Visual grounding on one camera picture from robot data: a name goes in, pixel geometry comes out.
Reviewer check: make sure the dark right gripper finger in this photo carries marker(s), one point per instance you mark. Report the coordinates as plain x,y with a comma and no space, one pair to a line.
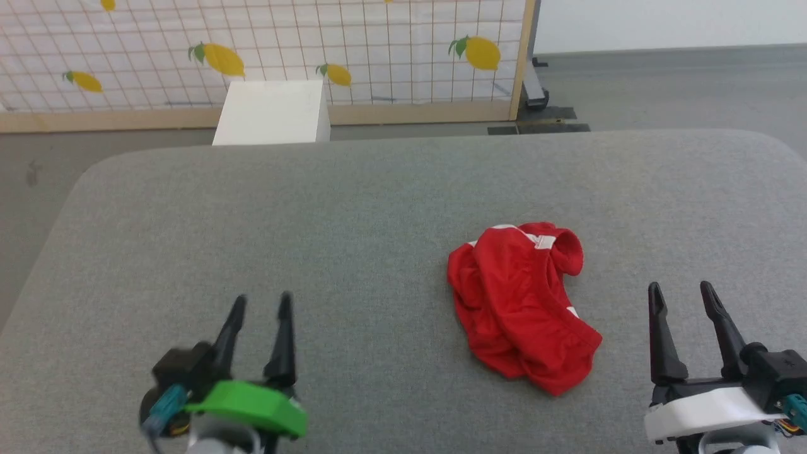
722,328
662,340

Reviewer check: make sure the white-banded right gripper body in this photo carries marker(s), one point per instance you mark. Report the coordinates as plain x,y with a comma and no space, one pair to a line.
706,410

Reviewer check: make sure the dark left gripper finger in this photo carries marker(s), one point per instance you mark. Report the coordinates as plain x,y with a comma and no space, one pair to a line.
282,347
228,334

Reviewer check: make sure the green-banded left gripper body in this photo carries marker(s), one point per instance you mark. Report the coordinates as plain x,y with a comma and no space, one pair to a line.
252,407

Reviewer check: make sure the red garment with white stripes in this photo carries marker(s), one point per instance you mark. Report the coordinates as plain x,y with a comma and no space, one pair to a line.
520,302

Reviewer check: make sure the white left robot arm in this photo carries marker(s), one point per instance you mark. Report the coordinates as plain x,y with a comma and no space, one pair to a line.
220,440

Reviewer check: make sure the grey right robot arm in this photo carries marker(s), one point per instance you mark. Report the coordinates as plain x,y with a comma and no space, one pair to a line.
731,444

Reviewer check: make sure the grey fabric sofa seat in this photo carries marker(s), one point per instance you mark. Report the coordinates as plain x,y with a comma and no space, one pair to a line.
378,252

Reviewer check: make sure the white box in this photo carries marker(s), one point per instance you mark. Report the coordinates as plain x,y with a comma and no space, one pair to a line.
272,113

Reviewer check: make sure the grey metal partition stand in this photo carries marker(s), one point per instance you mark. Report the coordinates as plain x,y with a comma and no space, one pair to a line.
536,94

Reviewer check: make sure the lemon print partition screen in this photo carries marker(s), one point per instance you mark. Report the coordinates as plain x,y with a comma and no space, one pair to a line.
265,50

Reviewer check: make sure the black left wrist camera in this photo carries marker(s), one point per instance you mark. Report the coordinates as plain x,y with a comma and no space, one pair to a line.
183,372

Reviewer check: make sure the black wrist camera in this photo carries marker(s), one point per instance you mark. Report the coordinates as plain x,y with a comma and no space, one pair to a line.
778,375
183,372

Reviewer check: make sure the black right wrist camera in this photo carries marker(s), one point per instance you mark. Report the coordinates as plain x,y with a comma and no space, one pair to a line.
778,375

